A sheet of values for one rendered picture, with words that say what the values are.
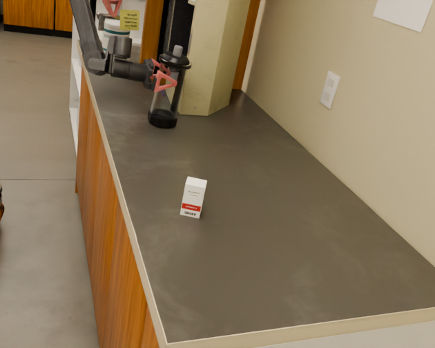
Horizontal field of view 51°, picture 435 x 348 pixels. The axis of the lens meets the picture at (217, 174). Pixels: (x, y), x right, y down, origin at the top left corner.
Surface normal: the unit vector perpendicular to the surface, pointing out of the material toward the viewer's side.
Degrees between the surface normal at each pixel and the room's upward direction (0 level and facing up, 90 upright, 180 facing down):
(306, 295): 0
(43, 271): 0
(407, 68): 90
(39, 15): 90
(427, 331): 90
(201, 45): 90
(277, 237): 0
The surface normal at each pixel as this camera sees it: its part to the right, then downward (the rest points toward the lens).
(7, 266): 0.18, -0.87
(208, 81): 0.32, 0.48
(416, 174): -0.93, 0.00
